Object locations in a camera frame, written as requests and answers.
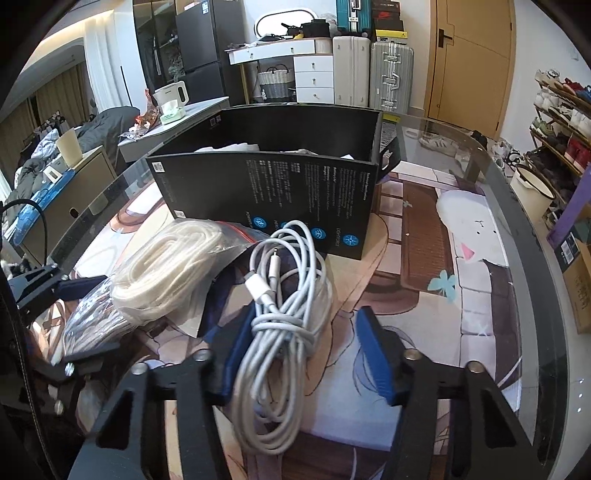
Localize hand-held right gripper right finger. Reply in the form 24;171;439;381
355;306;542;480

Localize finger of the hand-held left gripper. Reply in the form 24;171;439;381
31;340;122;371
8;264;110;306

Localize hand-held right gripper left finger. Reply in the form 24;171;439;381
69;305;258;480

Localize bagged white cable bundle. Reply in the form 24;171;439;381
61;276;131;366

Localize white charging cable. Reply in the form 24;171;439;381
228;220;336;457

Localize bagged white rope coil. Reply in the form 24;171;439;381
110;218;257;326

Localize black cardboard box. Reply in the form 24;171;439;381
144;107;403;258

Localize white foam wrap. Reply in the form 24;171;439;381
195;141;262;154

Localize beige cabinet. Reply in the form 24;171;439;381
13;144;119;269

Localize printed desk mat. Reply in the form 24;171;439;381
28;161;525;480

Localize pile of clothes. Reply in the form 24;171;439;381
13;119;71;215

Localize beige bin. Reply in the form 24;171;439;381
54;127;85;167

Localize dark jacket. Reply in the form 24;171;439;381
75;105;140;158

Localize red plastic bag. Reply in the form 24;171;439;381
135;89;161;134

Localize beige curtain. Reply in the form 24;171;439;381
34;61;92;132

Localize grey side table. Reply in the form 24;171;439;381
117;96;232;163

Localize green tissue pack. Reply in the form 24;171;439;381
159;103;186;126

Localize white electric kettle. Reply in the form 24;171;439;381
152;80;188;110

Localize brown cardboard box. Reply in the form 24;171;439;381
560;239;591;335

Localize white sneakers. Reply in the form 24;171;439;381
417;133;468;156

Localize purple box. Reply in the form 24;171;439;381
546;165;591;272

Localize white basin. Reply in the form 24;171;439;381
509;165;558;205

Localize dark glass cabinet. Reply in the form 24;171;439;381
133;0;186;95

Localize black refrigerator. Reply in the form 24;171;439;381
174;0;228;108

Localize wooden shoe rack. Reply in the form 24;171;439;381
525;69;591;224

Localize wicker basket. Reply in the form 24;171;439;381
256;66;297;103

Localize silver suitcase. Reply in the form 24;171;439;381
368;40;415;114

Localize white suitcase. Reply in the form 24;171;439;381
331;35;372;110

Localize white vanity desk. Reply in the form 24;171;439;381
225;38;336;105

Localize rows of shoes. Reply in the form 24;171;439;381
529;69;591;217

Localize wooden door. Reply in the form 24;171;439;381
424;0;516;136

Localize oval lit mirror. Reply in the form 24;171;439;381
255;8;336;43

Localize black bag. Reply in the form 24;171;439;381
302;19;332;40

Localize teal suitcase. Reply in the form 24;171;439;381
335;0;373;38

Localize black cable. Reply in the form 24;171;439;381
0;198;50;274

